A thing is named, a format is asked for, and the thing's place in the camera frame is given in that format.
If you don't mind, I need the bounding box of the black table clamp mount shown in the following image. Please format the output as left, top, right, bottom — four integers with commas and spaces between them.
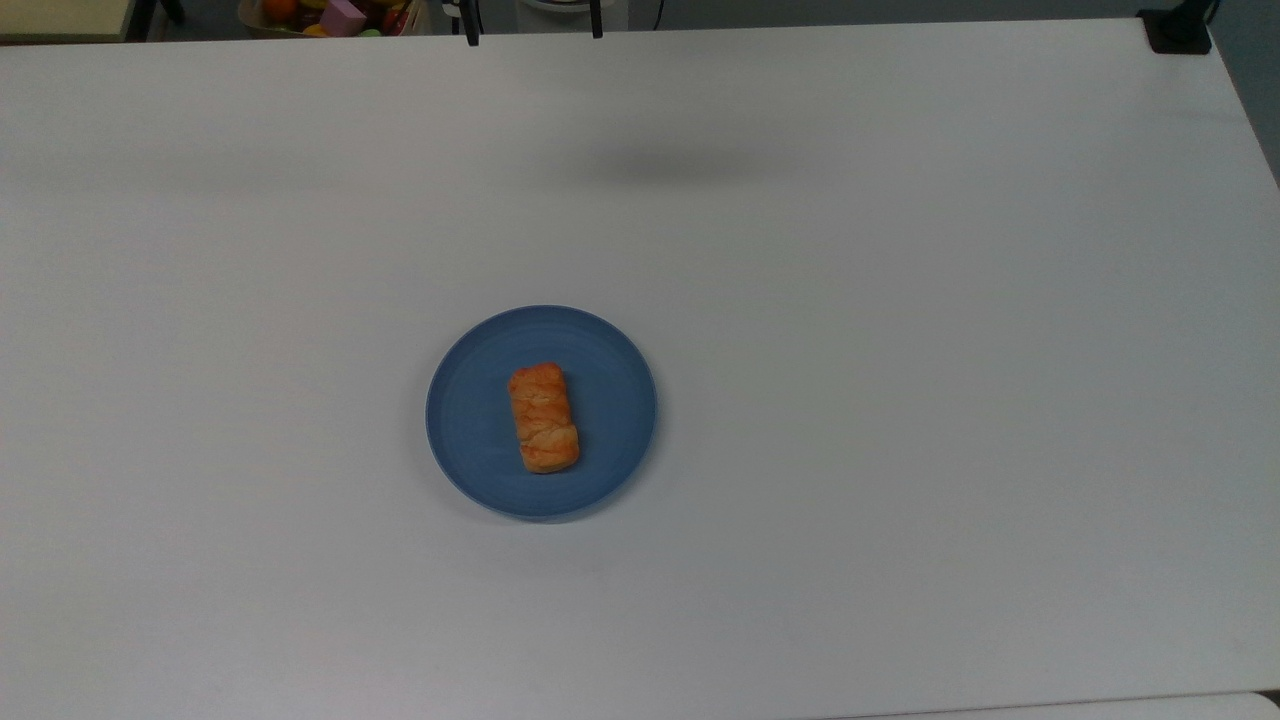
1137, 0, 1215, 55

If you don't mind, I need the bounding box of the beige box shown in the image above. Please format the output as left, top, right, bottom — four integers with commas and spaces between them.
0, 0, 137, 44

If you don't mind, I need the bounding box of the pink toy block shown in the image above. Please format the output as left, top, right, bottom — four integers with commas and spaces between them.
319, 0, 370, 38

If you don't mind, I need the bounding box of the blue round plate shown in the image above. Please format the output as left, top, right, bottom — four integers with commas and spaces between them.
425, 304, 658, 519

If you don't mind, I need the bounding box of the orange glazed bread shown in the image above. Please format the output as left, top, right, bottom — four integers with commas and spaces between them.
508, 362, 581, 475

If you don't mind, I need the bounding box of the bowl of toy fruit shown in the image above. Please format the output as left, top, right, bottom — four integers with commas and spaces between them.
238, 0, 432, 39

